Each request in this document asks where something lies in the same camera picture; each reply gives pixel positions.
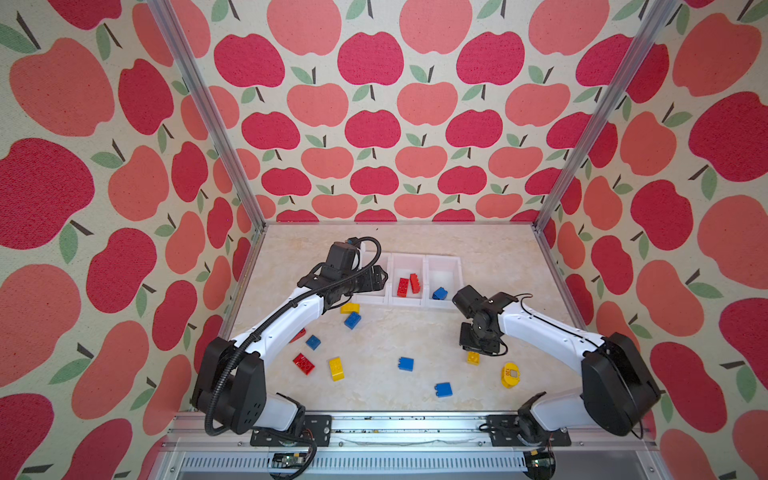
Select yellow round printed brick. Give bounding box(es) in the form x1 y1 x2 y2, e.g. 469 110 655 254
501 362 520 389

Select red long brick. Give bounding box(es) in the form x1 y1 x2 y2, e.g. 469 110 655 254
409 273 421 294

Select red brick under left arm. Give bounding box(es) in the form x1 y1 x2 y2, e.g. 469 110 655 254
289 328 307 343

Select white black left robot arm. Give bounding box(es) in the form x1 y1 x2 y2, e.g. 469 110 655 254
191 265 388 436

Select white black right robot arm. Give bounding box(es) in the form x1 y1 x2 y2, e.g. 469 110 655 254
452 285 661 446

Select yellow curved brick upper left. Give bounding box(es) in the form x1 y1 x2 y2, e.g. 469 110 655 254
340 303 360 314

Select yellow curved brick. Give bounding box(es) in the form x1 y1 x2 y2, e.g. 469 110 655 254
340 303 360 314
328 357 345 382

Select small blue brick left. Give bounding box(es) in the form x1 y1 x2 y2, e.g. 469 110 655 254
306 335 321 350

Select yellow curved brick lower left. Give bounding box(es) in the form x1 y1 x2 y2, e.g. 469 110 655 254
328 357 345 382

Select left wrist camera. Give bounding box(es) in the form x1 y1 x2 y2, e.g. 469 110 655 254
321 241 360 281

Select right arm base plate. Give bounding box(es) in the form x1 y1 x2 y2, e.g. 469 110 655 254
478 415 572 447

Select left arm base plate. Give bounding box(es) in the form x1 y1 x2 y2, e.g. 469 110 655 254
250 414 333 447

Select aluminium front rail frame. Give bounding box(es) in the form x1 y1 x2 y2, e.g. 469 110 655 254
146 411 672 479

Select left aluminium corner post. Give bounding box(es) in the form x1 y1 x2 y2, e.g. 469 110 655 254
148 1 266 234

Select aluminium corner post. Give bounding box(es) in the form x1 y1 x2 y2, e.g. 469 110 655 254
532 0 680 235
148 1 266 234

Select right aluminium corner post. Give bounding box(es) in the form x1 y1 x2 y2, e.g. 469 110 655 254
532 0 680 235

